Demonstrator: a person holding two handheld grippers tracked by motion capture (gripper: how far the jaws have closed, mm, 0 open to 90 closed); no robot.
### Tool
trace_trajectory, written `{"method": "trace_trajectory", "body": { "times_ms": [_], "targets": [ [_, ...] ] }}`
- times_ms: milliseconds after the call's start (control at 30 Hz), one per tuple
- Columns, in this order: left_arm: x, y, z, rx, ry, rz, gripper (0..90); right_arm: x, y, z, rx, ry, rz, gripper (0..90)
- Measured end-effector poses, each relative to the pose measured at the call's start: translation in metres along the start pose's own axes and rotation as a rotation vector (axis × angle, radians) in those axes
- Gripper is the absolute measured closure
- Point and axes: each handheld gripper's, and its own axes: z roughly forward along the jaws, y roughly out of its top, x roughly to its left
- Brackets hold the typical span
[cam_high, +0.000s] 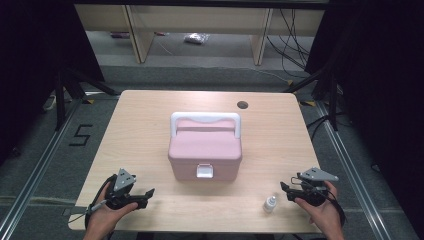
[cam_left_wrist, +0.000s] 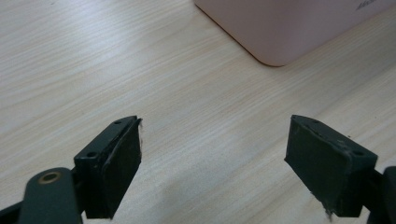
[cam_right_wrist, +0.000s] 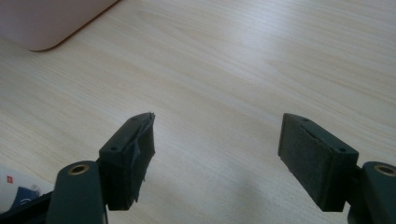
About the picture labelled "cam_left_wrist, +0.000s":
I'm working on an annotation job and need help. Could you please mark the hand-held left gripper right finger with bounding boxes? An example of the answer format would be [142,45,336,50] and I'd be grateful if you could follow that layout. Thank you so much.
[284,114,378,218]

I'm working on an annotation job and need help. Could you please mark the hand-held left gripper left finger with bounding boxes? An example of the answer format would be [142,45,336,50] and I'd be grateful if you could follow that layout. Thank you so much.
[74,115,144,219]

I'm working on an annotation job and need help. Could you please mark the pink storage box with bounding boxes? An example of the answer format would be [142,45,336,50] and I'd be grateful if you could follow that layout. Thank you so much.
[193,0,396,67]

